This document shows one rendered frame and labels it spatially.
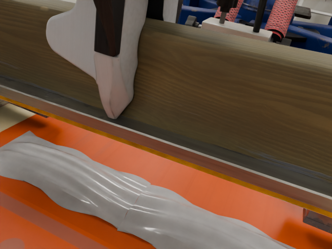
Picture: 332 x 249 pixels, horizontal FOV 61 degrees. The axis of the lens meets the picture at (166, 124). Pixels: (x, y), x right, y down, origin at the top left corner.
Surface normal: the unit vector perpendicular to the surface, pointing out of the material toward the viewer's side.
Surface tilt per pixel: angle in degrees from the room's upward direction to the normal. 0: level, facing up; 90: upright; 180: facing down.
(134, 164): 0
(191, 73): 90
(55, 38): 84
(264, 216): 0
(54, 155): 32
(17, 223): 0
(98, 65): 103
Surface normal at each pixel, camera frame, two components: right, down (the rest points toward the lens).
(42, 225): 0.15, -0.84
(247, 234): -0.14, -0.50
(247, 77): -0.40, 0.44
